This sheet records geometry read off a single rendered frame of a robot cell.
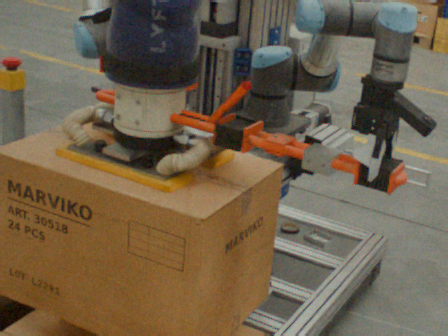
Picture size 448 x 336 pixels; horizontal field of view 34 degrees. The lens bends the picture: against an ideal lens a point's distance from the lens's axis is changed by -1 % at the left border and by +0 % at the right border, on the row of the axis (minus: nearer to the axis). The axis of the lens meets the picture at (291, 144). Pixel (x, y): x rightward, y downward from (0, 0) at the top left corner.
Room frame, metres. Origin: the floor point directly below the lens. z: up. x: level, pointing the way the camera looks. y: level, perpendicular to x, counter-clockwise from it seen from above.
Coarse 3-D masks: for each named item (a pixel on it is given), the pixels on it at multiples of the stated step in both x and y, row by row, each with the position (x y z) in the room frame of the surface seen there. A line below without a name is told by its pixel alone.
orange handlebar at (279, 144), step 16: (96, 96) 1.73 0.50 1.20; (112, 96) 1.71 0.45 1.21; (192, 112) 1.67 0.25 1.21; (208, 128) 1.59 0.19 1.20; (256, 144) 1.54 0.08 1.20; (272, 144) 1.52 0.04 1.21; (288, 144) 1.54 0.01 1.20; (304, 144) 1.54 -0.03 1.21; (336, 160) 1.46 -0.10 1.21; (352, 160) 1.49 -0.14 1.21; (400, 176) 1.42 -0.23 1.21
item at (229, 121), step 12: (216, 120) 1.57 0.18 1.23; (228, 120) 1.61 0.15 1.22; (240, 120) 1.63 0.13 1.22; (252, 120) 1.62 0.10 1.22; (216, 132) 1.57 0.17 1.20; (228, 132) 1.55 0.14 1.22; (240, 132) 1.53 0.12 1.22; (252, 132) 1.56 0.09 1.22; (216, 144) 1.56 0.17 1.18; (228, 144) 1.54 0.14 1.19; (240, 144) 1.54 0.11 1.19
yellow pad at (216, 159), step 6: (162, 150) 1.73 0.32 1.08; (228, 150) 1.75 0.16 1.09; (210, 156) 1.69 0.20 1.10; (216, 156) 1.70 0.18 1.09; (222, 156) 1.71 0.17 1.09; (228, 156) 1.72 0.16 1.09; (234, 156) 1.75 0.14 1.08; (204, 162) 1.68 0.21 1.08; (210, 162) 1.67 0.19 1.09; (216, 162) 1.67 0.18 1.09; (222, 162) 1.70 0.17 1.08; (216, 168) 1.67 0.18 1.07
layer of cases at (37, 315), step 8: (32, 312) 1.73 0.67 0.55; (40, 312) 1.74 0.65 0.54; (24, 320) 1.70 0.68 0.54; (32, 320) 1.70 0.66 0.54; (40, 320) 1.70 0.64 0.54; (48, 320) 1.71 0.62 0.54; (56, 320) 1.71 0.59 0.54; (64, 320) 1.71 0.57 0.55; (8, 328) 1.65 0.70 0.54; (16, 328) 1.66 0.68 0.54; (24, 328) 1.66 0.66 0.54; (32, 328) 1.66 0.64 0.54; (40, 328) 1.67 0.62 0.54; (48, 328) 1.67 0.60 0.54; (56, 328) 1.68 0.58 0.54; (64, 328) 1.68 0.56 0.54; (72, 328) 1.68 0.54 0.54; (80, 328) 1.69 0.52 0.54; (240, 328) 1.78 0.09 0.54; (248, 328) 1.78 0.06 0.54
